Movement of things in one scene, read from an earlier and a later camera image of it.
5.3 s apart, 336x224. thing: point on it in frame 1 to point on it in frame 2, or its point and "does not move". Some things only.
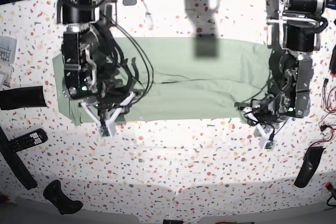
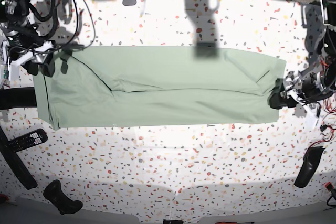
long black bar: [16, 164] does not move
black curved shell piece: [311, 159] does not move
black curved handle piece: [56, 196] does not move
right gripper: [265, 110] to [306, 86]
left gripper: [105, 101] to [43, 52]
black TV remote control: [38, 136] does not move
